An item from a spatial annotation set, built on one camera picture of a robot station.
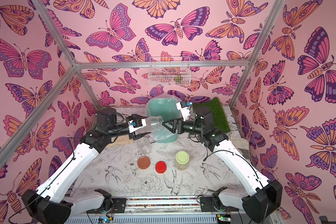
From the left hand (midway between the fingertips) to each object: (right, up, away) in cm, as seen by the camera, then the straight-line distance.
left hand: (148, 121), depth 69 cm
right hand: (+10, 0, -2) cm, 10 cm away
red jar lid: (+5, -28, +17) cm, 33 cm away
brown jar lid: (-6, -27, +21) cm, 34 cm away
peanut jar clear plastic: (-7, -17, +27) cm, 33 cm away
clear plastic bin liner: (+7, +10, +26) cm, 29 cm away
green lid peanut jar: (+17, -21, +9) cm, 29 cm away
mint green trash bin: (+3, +8, +31) cm, 32 cm away
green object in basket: (+16, +28, +26) cm, 42 cm away
